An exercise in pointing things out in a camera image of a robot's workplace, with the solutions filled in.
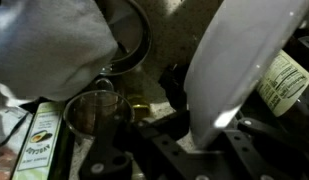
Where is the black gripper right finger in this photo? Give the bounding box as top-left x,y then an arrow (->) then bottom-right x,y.
238,116 -> 309,168

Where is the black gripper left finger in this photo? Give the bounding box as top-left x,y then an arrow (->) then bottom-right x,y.
78,112 -> 134,180

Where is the white round plate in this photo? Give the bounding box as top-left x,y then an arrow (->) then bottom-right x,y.
183,0 -> 309,151

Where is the white cloth towel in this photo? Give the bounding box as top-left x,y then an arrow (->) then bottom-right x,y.
0,0 -> 119,103

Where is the dark bottle with pale label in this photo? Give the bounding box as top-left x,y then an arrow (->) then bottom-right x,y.
255,49 -> 309,141

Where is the green avocado oil bottle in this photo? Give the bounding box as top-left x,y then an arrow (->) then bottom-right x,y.
10,101 -> 77,180

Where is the orange plastic bag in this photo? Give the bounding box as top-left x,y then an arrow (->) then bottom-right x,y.
0,148 -> 15,180

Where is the black pan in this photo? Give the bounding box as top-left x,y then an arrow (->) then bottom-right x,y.
100,0 -> 153,77

